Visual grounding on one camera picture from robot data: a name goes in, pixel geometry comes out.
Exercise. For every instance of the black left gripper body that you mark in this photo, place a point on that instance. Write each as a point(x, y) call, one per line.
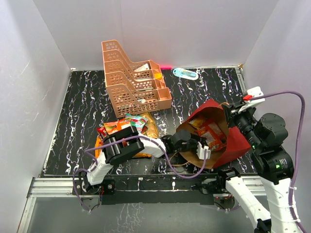
point(191, 144)

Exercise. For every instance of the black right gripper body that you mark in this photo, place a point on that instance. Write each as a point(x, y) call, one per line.
point(244, 121)

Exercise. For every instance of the red brown paper bag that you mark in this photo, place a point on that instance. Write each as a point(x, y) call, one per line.
point(236, 144)

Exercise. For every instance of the gold chips bag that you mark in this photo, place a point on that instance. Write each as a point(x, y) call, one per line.
point(150, 128)

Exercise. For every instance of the orange fruit candy bag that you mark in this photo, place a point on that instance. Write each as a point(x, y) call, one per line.
point(215, 138)

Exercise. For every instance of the teal Fox's candy bag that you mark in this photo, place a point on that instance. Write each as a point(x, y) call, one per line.
point(137, 121)

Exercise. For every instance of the orange white snack packet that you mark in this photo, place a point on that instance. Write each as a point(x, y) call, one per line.
point(113, 127)

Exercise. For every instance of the red peanut snack packet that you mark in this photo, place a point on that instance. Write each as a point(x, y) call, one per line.
point(102, 133)

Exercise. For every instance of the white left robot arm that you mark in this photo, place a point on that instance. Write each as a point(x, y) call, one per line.
point(126, 143)

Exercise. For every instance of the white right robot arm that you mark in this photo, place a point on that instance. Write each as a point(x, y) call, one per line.
point(274, 166)

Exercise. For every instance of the blue white blister pack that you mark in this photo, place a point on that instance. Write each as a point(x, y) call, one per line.
point(185, 74)

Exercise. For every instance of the orange yellow block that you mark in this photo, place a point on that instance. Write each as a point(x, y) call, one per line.
point(158, 76)

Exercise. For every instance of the pink plastic tiered organizer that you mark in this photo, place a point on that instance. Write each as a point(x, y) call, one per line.
point(131, 86)

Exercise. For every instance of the pink tape strip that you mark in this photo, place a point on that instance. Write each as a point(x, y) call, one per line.
point(165, 67)

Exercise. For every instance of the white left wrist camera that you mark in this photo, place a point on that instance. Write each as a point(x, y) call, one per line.
point(203, 151)

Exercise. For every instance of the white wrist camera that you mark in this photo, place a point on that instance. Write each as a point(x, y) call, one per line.
point(253, 97)
point(203, 151)

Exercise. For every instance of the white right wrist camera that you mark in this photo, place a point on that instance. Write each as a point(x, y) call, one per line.
point(253, 97)

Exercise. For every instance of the black aluminium front rail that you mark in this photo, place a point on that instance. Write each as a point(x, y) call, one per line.
point(121, 189)

